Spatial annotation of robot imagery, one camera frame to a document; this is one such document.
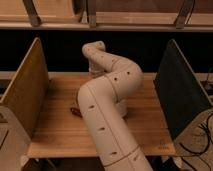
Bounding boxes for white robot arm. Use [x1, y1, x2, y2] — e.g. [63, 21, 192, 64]
[78, 41, 153, 171]

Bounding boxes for white paper cup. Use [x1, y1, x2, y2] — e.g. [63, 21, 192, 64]
[116, 99, 127, 117]

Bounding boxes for dark red spoon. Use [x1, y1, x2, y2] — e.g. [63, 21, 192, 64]
[70, 107, 82, 117]

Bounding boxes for left wooden side panel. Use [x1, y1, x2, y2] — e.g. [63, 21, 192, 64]
[0, 38, 49, 141]

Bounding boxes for right dark side panel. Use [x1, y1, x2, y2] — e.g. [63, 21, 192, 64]
[154, 39, 213, 140]

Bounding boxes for wooden back shelf rail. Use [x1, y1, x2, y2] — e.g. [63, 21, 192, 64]
[0, 0, 213, 32]

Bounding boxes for black cables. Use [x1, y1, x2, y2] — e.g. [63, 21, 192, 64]
[179, 111, 213, 171]

